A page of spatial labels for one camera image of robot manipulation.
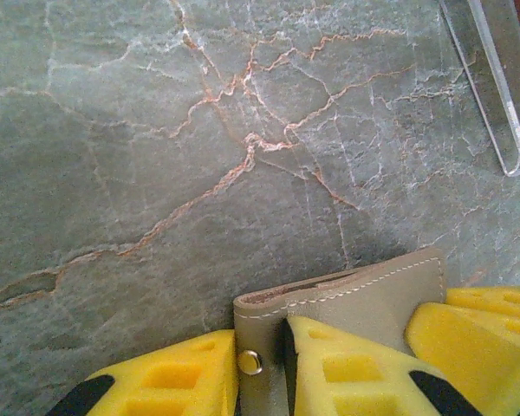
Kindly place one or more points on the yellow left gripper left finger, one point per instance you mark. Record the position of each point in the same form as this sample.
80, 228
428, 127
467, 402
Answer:
216, 355

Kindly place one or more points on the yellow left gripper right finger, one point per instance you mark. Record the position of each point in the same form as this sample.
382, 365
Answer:
329, 346

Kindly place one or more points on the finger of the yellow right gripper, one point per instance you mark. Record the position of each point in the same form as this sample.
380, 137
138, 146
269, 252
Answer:
472, 346
494, 303

